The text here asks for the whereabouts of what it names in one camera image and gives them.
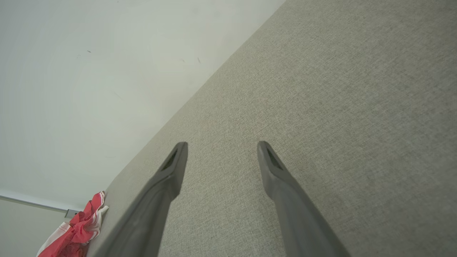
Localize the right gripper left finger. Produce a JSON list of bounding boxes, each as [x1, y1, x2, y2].
[[87, 141, 189, 257]]

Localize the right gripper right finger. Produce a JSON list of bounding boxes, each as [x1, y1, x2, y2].
[[257, 141, 352, 257]]

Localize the red jersey with white sleeves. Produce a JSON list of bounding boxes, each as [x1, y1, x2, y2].
[[37, 191, 109, 257]]

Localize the grey fabric sofa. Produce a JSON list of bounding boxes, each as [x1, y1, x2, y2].
[[86, 0, 457, 257]]

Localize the white wall baseboard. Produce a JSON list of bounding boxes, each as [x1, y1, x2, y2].
[[0, 195, 69, 212]]

